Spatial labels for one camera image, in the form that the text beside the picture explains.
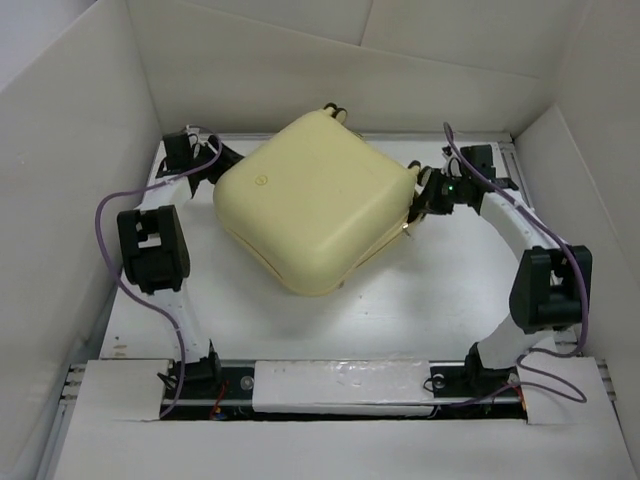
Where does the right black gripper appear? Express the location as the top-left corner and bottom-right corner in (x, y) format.
(406, 167), (469, 215)

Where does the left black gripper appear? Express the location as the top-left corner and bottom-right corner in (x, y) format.
(191, 137), (252, 189)

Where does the yellow hard-shell suitcase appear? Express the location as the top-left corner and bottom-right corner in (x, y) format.
(213, 103), (420, 296)

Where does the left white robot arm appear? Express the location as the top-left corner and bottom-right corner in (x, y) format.
(116, 126), (243, 399)

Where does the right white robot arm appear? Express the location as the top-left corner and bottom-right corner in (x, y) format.
(410, 167), (592, 403)

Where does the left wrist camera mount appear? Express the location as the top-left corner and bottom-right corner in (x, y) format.
(184, 125), (210, 156)

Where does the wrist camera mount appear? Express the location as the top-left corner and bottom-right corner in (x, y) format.
(442, 144), (519, 191)
(184, 125), (210, 156)

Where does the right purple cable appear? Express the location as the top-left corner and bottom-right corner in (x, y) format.
(442, 121), (589, 409)

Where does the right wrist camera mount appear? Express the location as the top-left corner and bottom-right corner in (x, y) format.
(442, 144), (519, 191)

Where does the white foam block on rail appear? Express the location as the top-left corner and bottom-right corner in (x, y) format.
(251, 359), (435, 416)

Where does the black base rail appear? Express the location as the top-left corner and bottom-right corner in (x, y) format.
(159, 360), (526, 422)

